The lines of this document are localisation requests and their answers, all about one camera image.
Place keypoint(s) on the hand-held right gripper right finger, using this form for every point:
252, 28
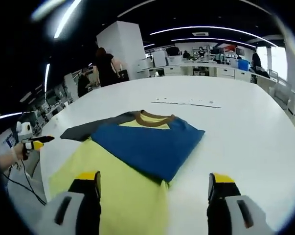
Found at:
221, 210

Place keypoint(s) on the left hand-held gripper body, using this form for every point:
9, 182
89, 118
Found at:
25, 128

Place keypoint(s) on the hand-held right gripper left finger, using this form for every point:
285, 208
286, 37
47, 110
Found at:
86, 208

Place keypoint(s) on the yellow blue grey garment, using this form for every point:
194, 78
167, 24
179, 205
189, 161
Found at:
147, 149

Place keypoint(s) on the person's left hand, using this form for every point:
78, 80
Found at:
19, 152

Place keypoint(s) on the long ceiling light strip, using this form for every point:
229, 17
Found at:
47, 77
211, 39
211, 27
66, 19

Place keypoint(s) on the person's grey trousers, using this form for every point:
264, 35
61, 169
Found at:
22, 208

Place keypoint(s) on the black cabinet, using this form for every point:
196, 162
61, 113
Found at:
124, 75

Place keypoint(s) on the white square pillar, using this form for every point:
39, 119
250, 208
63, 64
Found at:
127, 41

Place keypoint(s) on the white desk row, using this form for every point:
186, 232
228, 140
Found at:
206, 72

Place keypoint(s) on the white box appliance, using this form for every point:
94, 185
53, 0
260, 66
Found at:
159, 59

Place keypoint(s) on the blue bin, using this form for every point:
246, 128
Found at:
243, 64

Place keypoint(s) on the white storage bin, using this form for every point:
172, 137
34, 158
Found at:
173, 60

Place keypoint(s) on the white storage shelves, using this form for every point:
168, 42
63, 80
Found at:
228, 55

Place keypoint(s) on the ceiling air vent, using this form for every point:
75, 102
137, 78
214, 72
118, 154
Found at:
200, 34

